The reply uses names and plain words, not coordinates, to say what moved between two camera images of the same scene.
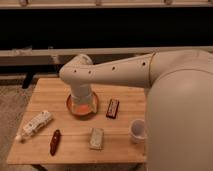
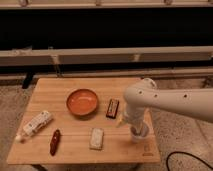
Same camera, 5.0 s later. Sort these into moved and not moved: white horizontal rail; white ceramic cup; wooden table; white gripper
Moved: white gripper
Not moved: wooden table; white horizontal rail; white ceramic cup
